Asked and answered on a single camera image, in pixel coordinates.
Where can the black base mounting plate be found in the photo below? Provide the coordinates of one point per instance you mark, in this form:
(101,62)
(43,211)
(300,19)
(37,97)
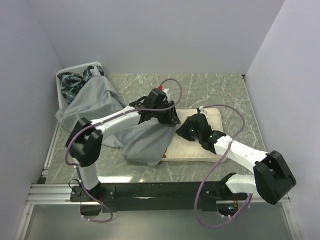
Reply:
(144,196)

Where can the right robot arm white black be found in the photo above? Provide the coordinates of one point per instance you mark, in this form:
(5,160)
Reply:
(270,176)

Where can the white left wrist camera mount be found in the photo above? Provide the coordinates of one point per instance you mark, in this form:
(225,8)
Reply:
(167,91)

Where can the white plastic basket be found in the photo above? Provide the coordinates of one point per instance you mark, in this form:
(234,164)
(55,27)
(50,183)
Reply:
(61,101)

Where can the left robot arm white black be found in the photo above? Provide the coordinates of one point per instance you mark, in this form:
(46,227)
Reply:
(84,144)

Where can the cream pillow with bear print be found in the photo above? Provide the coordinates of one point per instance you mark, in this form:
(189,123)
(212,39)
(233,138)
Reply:
(182,150)

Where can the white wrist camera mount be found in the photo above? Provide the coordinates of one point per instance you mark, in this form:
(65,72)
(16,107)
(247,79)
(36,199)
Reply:
(167,91)
(202,110)

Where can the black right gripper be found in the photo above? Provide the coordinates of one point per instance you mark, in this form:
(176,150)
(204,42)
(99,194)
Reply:
(182,130)

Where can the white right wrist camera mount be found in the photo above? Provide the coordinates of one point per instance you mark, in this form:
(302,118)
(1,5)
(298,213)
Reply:
(202,110)

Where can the grey pillowcase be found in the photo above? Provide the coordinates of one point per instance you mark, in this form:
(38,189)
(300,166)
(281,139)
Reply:
(144,143)

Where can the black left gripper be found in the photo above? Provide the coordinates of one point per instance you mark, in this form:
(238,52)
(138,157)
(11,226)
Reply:
(171,118)

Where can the dark patterned cloth in basket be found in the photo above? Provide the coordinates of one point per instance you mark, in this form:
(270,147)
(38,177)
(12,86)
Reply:
(70,82)

